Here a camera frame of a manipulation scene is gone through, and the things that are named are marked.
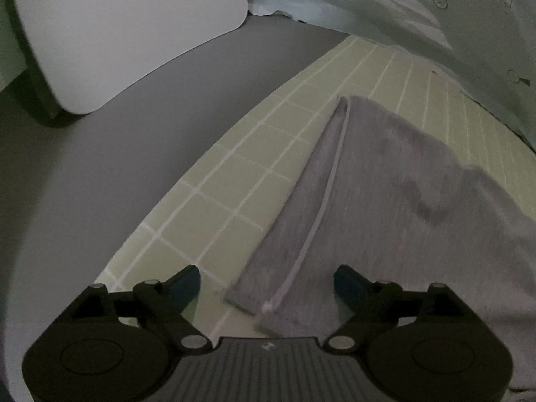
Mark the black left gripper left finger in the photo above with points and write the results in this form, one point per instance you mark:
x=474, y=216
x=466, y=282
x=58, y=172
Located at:
x=160, y=307

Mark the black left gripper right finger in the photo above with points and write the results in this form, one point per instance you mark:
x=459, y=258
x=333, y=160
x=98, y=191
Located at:
x=375, y=308

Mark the grey sweatpants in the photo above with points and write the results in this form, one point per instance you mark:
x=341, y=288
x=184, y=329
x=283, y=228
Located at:
x=394, y=203

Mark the green grid mat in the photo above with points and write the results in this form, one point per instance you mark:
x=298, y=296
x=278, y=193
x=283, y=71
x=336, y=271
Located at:
x=218, y=211

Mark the white rounded board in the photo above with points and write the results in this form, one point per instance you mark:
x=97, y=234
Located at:
x=91, y=50

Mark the light blue carrot-print quilt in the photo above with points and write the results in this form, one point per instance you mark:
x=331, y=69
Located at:
x=487, y=45

